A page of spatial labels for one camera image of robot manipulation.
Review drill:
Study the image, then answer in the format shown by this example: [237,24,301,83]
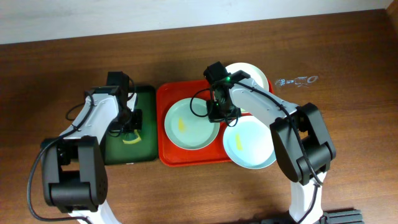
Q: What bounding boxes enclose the yellow green sponge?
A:
[123,130,142,144]

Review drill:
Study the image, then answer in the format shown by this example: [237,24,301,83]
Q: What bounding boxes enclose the pale green plate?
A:
[164,98,220,151]

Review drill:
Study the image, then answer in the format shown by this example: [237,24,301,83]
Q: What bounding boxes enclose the light blue plate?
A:
[223,116,276,169]

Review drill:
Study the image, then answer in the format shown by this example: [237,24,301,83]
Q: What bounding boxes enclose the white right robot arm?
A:
[203,68,336,223]

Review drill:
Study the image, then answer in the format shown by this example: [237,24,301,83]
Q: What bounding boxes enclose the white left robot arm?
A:
[41,86,137,223]

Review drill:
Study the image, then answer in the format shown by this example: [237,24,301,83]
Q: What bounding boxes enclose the dark green tray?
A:
[104,85,158,166]

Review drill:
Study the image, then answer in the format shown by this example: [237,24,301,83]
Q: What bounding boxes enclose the red plastic tray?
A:
[155,78,282,168]

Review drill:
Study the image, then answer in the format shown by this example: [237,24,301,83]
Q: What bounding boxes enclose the cream white plate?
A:
[224,62,269,114]

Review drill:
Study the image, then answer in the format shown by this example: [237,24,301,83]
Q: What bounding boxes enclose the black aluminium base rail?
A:
[259,210,364,224]

